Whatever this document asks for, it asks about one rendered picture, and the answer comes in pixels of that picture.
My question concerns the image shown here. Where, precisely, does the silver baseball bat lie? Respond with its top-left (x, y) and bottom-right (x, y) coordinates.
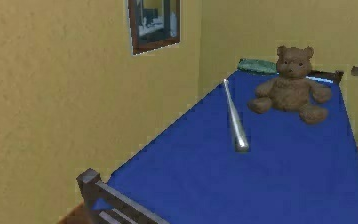
top-left (222, 78), bottom-right (250, 153)

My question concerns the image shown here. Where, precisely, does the green pillow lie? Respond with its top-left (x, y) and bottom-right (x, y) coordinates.
top-left (237, 58), bottom-right (279, 75)

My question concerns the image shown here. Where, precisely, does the brown teddy bear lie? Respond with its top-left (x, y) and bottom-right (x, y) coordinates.
top-left (247, 45), bottom-right (333, 125)

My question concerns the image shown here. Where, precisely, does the brown framed wall picture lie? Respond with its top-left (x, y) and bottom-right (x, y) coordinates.
top-left (125, 0), bottom-right (182, 56)

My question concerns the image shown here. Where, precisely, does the blue bed with wooden frame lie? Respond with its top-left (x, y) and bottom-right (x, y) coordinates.
top-left (76, 68), bottom-right (358, 224)

